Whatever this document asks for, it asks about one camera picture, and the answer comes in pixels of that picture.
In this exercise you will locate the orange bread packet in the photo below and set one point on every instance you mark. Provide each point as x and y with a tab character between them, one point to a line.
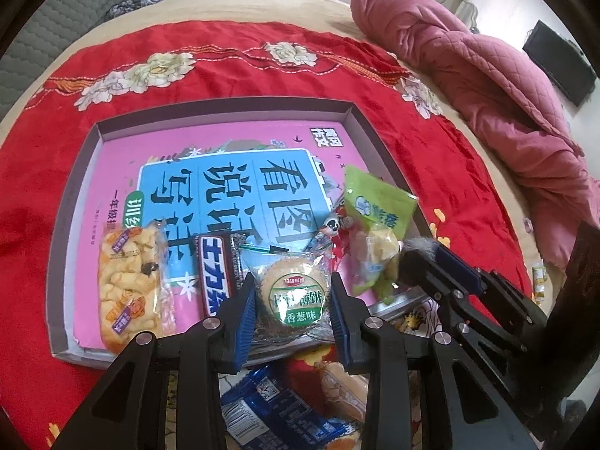
349	393

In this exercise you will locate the blue wafer packet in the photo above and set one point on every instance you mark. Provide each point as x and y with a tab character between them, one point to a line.
262	403

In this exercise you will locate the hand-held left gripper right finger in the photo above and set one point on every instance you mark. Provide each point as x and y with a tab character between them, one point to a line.
340	323

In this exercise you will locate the green clear snack packet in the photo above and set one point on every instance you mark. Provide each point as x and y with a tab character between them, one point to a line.
379	206

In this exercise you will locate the small yellow packet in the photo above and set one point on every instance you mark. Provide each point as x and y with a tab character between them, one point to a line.
540	283

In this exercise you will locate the pink and blue book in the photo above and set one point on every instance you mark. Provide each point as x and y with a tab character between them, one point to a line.
140	150

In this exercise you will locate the pink quilted duvet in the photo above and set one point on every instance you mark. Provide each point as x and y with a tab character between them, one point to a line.
468	79

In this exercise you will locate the dark floral pillow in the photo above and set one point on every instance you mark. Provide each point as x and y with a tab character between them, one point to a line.
145	0

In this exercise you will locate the shallow grey cardboard tray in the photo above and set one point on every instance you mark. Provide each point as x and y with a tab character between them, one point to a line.
70	253

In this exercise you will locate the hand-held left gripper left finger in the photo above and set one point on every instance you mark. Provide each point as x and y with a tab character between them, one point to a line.
246	318

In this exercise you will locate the black television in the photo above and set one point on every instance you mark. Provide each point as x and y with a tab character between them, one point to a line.
558	61

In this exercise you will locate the grey metal chair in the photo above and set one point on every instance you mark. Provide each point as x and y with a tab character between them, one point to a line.
471	11

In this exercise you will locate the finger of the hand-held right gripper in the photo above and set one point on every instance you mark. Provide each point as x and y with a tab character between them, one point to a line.
422	269
457	267

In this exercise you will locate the brown chocolate bar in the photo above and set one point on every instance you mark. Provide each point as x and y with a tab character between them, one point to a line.
215	272

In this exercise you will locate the red floral blanket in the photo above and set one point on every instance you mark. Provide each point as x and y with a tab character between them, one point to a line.
234	79

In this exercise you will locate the round biscuit packet green label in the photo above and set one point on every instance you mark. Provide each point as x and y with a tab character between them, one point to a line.
293	290

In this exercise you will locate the red candy packet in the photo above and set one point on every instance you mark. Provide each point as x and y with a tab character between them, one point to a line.
340	227

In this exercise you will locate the yellow puffed snack packet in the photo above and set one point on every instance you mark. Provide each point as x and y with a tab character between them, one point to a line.
131	281

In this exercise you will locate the beige bed sheet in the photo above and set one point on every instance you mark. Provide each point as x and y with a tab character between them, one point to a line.
258	4

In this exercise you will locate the grey quilted headboard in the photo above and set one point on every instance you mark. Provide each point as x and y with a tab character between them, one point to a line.
56	9

